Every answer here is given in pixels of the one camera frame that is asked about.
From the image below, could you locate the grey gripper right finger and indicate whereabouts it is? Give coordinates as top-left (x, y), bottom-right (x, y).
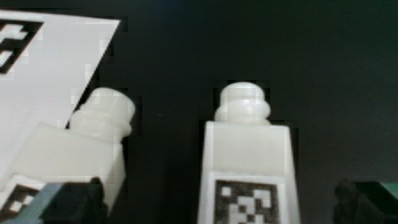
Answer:
top-left (333, 180), bottom-right (398, 224)

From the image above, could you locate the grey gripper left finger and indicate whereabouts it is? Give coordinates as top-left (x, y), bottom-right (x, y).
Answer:
top-left (22, 178), bottom-right (109, 224)

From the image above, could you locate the white table leg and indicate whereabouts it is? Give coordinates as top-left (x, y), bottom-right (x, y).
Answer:
top-left (0, 88), bottom-right (135, 224)
top-left (198, 82), bottom-right (301, 224)

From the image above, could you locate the white sheet with markers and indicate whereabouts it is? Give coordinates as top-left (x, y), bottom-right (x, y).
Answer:
top-left (0, 8), bottom-right (119, 178)

